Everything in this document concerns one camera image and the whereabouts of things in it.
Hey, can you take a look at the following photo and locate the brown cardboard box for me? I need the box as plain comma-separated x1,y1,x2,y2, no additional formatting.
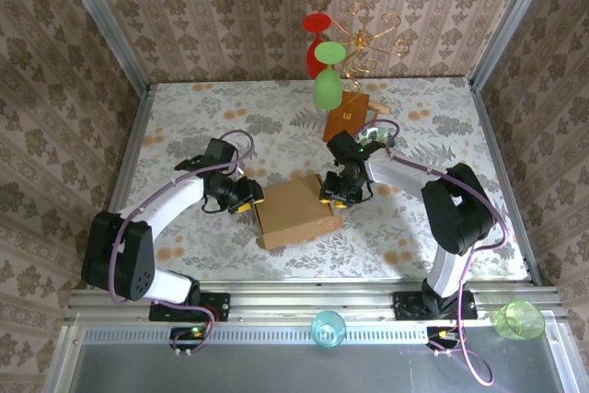
251,173,344,250

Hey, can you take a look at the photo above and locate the brown wooden board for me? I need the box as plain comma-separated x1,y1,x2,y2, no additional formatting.
321,90,372,144

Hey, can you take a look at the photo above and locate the green plastic wine glass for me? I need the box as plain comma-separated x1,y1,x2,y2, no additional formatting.
312,40,347,111

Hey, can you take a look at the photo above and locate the teal transparent cup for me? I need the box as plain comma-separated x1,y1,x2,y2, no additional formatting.
310,309,347,348

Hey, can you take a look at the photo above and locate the small left circuit board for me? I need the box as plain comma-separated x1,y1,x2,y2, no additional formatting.
169,326,206,343

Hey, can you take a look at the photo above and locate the small circuit board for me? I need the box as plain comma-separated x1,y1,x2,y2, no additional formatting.
426,326,461,343
169,326,206,343

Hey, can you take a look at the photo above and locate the red plastic wine glass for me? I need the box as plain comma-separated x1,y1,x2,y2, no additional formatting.
302,13,335,80

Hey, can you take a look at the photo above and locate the small right circuit board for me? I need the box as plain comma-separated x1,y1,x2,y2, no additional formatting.
426,326,461,343

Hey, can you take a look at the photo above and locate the green transparent cup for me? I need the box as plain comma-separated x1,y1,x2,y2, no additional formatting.
491,299,547,341

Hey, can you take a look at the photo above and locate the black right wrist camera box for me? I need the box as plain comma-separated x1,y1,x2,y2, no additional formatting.
327,131,358,159

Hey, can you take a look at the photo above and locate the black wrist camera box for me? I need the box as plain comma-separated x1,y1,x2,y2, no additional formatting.
204,137,239,165
327,131,358,159

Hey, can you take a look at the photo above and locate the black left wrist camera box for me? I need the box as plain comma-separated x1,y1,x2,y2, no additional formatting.
204,137,239,165

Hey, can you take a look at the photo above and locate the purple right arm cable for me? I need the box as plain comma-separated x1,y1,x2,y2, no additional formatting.
352,119,510,387

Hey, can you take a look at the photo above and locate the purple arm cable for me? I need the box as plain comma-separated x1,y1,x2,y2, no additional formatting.
109,129,256,356
352,119,510,387

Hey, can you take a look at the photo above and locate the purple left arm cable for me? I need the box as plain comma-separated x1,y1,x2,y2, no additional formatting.
109,129,256,356

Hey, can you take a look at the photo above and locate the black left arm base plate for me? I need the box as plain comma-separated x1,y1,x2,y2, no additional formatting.
148,292,231,323

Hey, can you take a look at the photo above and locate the aluminium mounting rail beam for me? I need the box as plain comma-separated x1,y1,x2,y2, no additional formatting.
64,286,565,325

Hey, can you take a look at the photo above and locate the aluminium table side rail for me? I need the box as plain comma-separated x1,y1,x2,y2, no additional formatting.
85,84,156,291
468,79,542,286

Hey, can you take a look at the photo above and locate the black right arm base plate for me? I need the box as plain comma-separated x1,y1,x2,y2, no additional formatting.
393,291,477,320

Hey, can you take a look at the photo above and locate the gold wire glass rack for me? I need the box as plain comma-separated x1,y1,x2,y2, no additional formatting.
338,1,410,95

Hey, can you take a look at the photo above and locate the aluminium frame post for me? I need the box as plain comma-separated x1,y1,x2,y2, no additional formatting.
50,0,153,95
467,0,560,90

